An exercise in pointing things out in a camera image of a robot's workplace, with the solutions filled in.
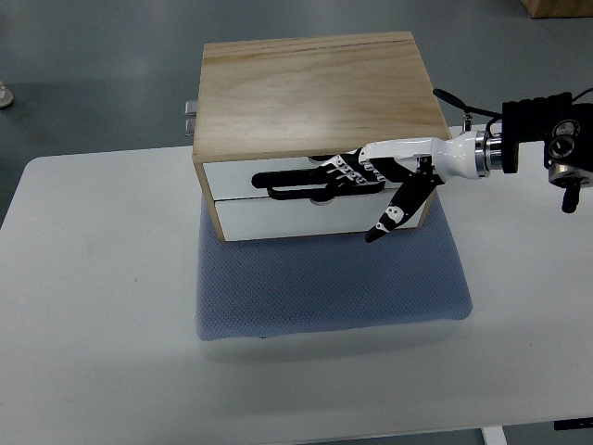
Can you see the blue-grey mesh cushion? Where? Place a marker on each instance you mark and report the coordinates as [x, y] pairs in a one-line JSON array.
[[286, 286]]

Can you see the white shoe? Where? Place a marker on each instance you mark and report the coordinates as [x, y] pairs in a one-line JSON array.
[[6, 96]]

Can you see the wooden drawer cabinet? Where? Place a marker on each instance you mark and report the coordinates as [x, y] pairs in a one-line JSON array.
[[308, 97]]

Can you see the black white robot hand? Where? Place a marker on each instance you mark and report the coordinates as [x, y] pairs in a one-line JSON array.
[[418, 165]]

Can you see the white lower drawer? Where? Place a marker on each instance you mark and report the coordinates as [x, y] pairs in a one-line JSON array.
[[263, 217]]

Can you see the white table leg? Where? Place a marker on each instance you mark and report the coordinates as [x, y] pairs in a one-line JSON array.
[[494, 435]]

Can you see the white drawer black handle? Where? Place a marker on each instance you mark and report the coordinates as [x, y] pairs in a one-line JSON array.
[[279, 179]]

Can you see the cardboard box corner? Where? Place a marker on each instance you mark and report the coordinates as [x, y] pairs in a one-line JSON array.
[[558, 9]]

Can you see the metal clamp behind cabinet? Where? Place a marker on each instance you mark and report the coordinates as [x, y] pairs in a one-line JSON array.
[[190, 110]]

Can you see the black table control panel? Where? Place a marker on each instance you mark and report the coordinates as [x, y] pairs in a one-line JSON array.
[[573, 424]]

